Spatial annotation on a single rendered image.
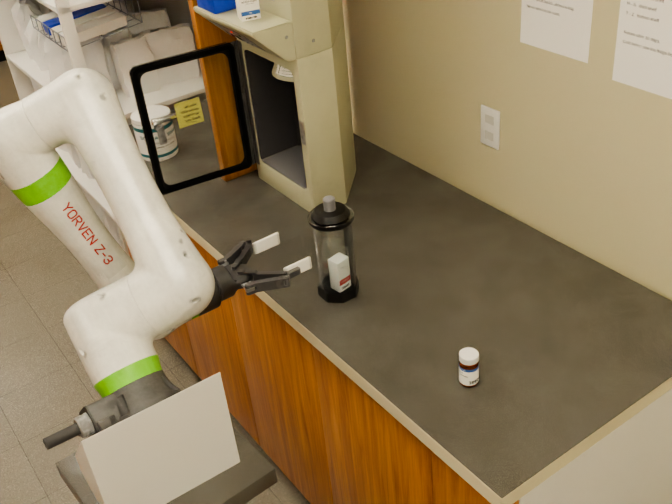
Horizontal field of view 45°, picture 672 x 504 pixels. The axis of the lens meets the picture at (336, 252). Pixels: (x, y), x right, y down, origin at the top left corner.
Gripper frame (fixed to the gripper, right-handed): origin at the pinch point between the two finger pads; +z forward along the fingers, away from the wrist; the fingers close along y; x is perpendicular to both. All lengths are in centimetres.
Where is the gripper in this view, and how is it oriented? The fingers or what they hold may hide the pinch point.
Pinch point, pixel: (290, 251)
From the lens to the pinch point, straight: 187.8
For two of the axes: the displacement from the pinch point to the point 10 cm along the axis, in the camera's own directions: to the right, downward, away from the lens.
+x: 0.9, 8.3, 5.5
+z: 8.1, -3.8, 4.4
